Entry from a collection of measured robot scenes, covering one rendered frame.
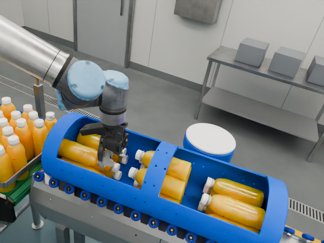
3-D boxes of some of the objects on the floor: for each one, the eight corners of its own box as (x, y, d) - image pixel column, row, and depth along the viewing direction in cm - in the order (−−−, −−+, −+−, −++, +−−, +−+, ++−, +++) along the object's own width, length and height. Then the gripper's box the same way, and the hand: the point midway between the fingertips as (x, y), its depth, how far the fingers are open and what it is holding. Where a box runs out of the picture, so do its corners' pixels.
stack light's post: (52, 211, 204) (38, 87, 145) (48, 210, 204) (32, 85, 146) (55, 208, 207) (43, 84, 148) (51, 206, 208) (37, 82, 149)
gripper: (117, 133, 82) (114, 180, 94) (133, 115, 93) (128, 160, 104) (93, 125, 84) (93, 172, 95) (111, 109, 94) (109, 153, 106)
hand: (105, 161), depth 99 cm, fingers open, 5 cm apart
